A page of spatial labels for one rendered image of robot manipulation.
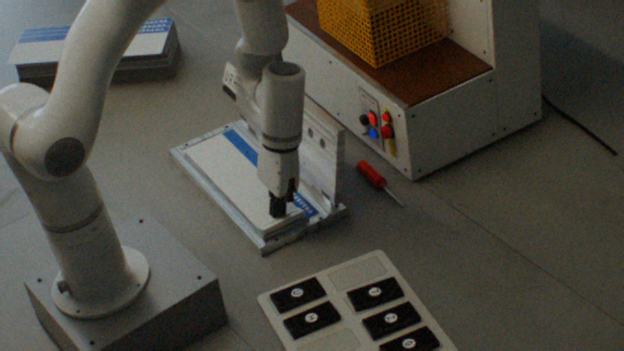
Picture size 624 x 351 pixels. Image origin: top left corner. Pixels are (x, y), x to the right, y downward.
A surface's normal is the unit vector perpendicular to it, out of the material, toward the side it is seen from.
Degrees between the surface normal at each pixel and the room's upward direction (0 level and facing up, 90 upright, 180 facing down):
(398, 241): 0
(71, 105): 57
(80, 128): 75
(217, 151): 0
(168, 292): 3
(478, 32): 90
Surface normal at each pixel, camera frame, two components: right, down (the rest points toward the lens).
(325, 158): -0.86, 0.24
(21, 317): -0.14, -0.79
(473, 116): 0.51, 0.47
